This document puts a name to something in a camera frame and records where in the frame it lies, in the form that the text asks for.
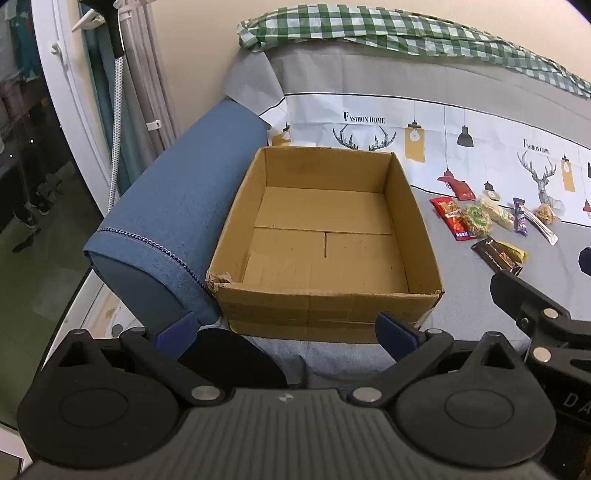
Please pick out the white door frame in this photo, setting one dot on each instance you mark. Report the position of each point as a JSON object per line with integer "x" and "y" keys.
{"x": 69, "y": 115}

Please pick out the round green label rice cracker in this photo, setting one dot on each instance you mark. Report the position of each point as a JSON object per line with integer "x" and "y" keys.
{"x": 476, "y": 220}

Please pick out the green checked cloth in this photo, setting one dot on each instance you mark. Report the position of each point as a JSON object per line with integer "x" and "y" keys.
{"x": 369, "y": 27}

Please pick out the dark brown chocolate packet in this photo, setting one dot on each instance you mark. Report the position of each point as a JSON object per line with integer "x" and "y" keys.
{"x": 494, "y": 256}

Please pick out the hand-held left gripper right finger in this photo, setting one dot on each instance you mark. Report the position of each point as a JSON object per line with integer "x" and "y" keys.
{"x": 393, "y": 334}

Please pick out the clear peanut brittle packet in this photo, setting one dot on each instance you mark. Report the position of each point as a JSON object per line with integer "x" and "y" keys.
{"x": 548, "y": 213}

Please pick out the brown cardboard box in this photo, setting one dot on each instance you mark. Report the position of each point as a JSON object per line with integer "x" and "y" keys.
{"x": 323, "y": 258}

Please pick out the puffed rice bar packet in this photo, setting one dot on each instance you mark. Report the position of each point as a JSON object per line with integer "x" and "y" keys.
{"x": 501, "y": 218}

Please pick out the grey deer print bedsheet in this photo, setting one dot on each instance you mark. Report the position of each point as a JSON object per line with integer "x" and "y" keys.
{"x": 461, "y": 300}

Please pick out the purple candy bar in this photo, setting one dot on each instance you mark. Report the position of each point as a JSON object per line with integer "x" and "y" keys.
{"x": 521, "y": 217}

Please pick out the white plastic hanger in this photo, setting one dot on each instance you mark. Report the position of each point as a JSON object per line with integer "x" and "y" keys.
{"x": 85, "y": 21}

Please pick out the grey curtain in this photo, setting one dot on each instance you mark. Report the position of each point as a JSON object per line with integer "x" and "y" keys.
{"x": 147, "y": 69}

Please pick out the teal curtain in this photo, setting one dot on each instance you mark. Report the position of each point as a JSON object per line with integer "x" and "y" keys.
{"x": 99, "y": 92}

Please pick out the small yellow snack packet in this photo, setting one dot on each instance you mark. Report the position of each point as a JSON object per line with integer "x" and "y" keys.
{"x": 516, "y": 254}

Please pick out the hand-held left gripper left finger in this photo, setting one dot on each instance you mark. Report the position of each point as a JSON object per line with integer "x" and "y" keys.
{"x": 178, "y": 334}

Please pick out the white curtain clip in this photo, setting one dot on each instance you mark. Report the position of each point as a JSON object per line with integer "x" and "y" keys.
{"x": 154, "y": 125}

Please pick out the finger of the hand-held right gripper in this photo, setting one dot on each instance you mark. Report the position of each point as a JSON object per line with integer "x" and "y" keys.
{"x": 585, "y": 259}
{"x": 521, "y": 300}

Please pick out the silver snack packet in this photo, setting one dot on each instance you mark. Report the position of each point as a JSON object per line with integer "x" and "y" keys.
{"x": 549, "y": 236}

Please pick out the dark sneaker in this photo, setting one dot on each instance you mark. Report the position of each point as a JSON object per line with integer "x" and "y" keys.
{"x": 27, "y": 220}
{"x": 42, "y": 204}

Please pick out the long red snack packet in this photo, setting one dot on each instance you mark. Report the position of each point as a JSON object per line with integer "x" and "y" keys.
{"x": 459, "y": 230}

